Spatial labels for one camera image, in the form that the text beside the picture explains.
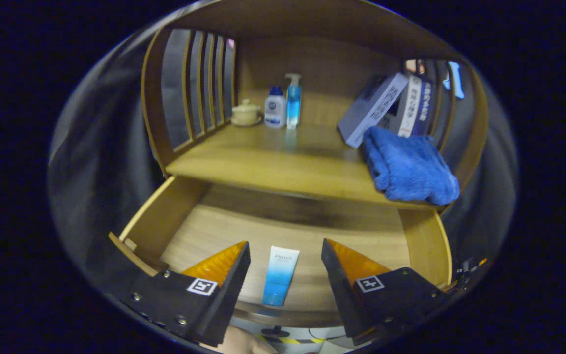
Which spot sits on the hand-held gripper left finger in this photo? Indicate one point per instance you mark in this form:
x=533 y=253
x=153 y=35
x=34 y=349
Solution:
x=229 y=305

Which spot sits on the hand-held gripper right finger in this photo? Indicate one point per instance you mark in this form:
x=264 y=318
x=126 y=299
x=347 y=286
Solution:
x=344 y=295

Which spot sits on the blue and white tube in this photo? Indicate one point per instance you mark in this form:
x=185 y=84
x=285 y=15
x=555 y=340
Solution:
x=280 y=275

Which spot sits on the wooden drawer with black knob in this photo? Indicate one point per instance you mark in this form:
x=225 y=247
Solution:
x=312 y=226

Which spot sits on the wooden countertop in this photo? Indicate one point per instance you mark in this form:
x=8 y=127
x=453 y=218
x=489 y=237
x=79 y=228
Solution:
x=273 y=157

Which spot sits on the yellow black floor tape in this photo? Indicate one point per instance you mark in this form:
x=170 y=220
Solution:
x=290 y=340

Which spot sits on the black and orange gripper device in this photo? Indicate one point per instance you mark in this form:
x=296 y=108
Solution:
x=467 y=268

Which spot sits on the blue folded towel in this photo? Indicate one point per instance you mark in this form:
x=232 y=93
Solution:
x=410 y=167

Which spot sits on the grey book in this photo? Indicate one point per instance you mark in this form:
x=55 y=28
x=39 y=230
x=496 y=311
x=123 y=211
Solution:
x=369 y=110

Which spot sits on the small beige lidded pot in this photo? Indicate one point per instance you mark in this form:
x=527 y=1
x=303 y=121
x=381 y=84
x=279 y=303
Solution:
x=246 y=114

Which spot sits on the blue pump bottle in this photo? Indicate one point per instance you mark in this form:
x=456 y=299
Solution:
x=293 y=105

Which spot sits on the white bottle with blue cap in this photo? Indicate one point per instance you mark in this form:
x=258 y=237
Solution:
x=275 y=110

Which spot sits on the white spine book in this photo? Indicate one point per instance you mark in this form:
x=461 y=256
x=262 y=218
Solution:
x=410 y=108

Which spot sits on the black backdrop cloth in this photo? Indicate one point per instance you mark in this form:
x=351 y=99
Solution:
x=86 y=162

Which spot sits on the dark blue book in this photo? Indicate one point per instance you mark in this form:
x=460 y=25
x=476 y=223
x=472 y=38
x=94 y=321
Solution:
x=425 y=105

